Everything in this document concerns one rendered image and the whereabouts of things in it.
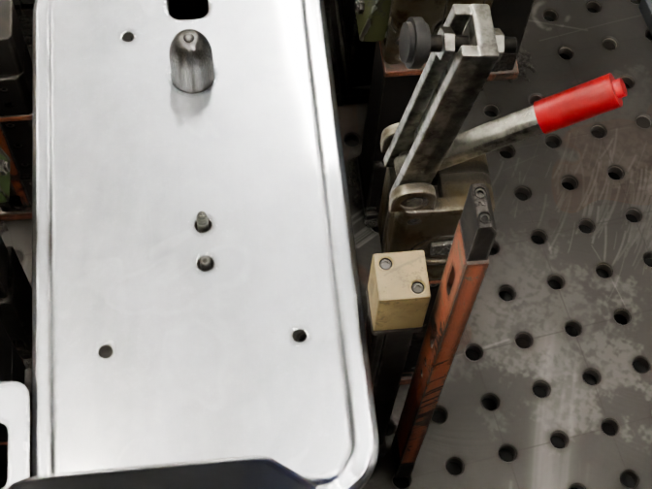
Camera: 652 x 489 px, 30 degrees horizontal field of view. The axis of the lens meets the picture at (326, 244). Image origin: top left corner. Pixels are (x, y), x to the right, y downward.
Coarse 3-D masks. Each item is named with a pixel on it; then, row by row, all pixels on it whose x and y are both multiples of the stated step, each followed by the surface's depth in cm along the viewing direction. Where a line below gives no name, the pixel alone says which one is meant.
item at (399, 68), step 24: (408, 0) 89; (432, 0) 90; (456, 0) 90; (480, 0) 90; (432, 24) 92; (384, 48) 96; (384, 72) 97; (408, 72) 97; (384, 96) 102; (408, 96) 102; (384, 120) 105; (360, 168) 121; (384, 168) 112
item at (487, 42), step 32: (416, 32) 67; (448, 32) 68; (480, 32) 67; (416, 64) 67; (448, 64) 72; (480, 64) 67; (416, 96) 75; (448, 96) 70; (416, 128) 79; (448, 128) 73; (384, 160) 83; (416, 160) 77
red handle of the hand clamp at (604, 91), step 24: (552, 96) 76; (576, 96) 75; (600, 96) 74; (624, 96) 75; (504, 120) 77; (528, 120) 77; (552, 120) 76; (576, 120) 76; (456, 144) 79; (480, 144) 78; (504, 144) 78
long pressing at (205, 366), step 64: (64, 0) 93; (128, 0) 94; (256, 0) 94; (320, 0) 94; (64, 64) 91; (128, 64) 91; (256, 64) 92; (320, 64) 91; (64, 128) 89; (128, 128) 89; (192, 128) 89; (256, 128) 89; (320, 128) 89; (64, 192) 86; (128, 192) 86; (192, 192) 87; (256, 192) 87; (320, 192) 87; (64, 256) 84; (128, 256) 84; (192, 256) 84; (256, 256) 85; (320, 256) 85; (64, 320) 82; (128, 320) 82; (192, 320) 82; (256, 320) 83; (320, 320) 83; (64, 384) 80; (128, 384) 80; (192, 384) 80; (256, 384) 81; (320, 384) 81; (64, 448) 78; (128, 448) 78; (192, 448) 79; (256, 448) 79; (320, 448) 79
